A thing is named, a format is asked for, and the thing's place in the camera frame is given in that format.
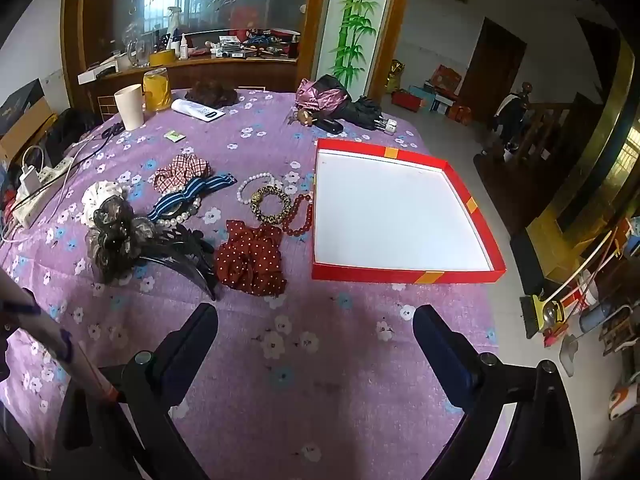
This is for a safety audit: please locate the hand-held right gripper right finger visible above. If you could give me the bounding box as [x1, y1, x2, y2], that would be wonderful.
[412, 304, 583, 480]

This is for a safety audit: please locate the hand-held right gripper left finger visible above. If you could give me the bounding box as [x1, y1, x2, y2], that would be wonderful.
[55, 302, 219, 480]

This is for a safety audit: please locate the black hair claw clip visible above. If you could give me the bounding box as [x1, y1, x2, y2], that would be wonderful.
[135, 222, 219, 302]

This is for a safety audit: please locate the red polka dot scrunchie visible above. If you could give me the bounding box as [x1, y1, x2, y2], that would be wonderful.
[214, 220, 289, 297]

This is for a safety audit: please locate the grey organza scrunchie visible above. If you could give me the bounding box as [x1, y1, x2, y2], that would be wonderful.
[86, 197, 168, 286]

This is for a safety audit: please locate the red shallow box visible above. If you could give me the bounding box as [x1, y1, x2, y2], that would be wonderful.
[311, 138, 507, 285]

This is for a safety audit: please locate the blue striped strap watch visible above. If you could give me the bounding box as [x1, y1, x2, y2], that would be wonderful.
[150, 172, 238, 223]

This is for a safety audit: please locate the leopard print hair tie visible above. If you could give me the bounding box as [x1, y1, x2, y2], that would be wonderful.
[250, 185, 292, 226]

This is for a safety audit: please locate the red plaid scrunchie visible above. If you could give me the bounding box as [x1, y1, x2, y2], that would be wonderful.
[152, 156, 211, 193]

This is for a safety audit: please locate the white scrunchie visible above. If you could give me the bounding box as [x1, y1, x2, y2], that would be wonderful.
[81, 180, 132, 228]

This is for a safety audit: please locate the yellow broom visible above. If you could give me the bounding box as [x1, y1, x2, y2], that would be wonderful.
[520, 230, 613, 336]

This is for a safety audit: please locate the purple floral tablecloth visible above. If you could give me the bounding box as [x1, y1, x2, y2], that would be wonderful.
[0, 87, 501, 480]

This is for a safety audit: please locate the white tube with purple marks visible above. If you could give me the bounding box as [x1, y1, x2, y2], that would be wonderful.
[0, 270, 118, 406]

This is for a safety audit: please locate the white power strip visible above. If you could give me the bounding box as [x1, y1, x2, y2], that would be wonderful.
[12, 157, 76, 228]

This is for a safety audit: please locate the white charger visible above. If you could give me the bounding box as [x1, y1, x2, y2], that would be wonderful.
[17, 162, 41, 193]

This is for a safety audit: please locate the beige cup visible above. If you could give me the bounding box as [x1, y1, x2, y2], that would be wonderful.
[114, 84, 146, 132]

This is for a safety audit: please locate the wooden stair railing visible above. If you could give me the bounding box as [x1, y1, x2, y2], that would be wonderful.
[472, 92, 606, 201]

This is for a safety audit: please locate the black umbrella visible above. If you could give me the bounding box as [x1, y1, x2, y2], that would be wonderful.
[345, 95, 396, 133]

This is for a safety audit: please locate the red gift box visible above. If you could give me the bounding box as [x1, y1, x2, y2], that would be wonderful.
[390, 89, 421, 111]

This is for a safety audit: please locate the brown hair piece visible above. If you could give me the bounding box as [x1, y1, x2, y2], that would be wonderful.
[184, 80, 239, 109]

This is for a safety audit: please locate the yellow jar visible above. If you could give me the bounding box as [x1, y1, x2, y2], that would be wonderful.
[143, 69, 174, 113]

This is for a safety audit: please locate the orange gift box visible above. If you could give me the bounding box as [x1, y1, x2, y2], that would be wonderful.
[430, 64, 463, 96]

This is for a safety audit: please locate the gold gift bag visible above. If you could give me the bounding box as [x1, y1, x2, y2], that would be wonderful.
[385, 59, 405, 93]

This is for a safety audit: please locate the wooden cabinet with mirror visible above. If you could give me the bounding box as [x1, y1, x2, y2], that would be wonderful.
[60, 0, 336, 111]

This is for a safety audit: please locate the pink umbrella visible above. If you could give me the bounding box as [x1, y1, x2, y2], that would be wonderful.
[295, 79, 348, 111]

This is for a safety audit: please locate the white flat box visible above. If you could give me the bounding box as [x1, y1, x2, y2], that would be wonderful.
[77, 60, 133, 86]

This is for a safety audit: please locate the cardboard box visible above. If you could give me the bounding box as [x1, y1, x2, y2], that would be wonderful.
[0, 79, 58, 161]

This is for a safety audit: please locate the glass pitcher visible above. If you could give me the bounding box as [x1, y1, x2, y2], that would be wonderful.
[127, 35, 153, 68]

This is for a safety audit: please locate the bamboo painted panel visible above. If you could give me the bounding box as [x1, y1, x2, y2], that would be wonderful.
[315, 0, 401, 91]

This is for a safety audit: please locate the white pearl bracelet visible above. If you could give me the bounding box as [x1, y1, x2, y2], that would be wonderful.
[236, 171, 277, 206]
[165, 195, 203, 226]

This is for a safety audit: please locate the red bead bracelet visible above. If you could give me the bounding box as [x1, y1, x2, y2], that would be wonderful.
[281, 193, 315, 237]

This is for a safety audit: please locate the black cable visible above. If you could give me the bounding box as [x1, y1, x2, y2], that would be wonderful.
[75, 122, 123, 161]

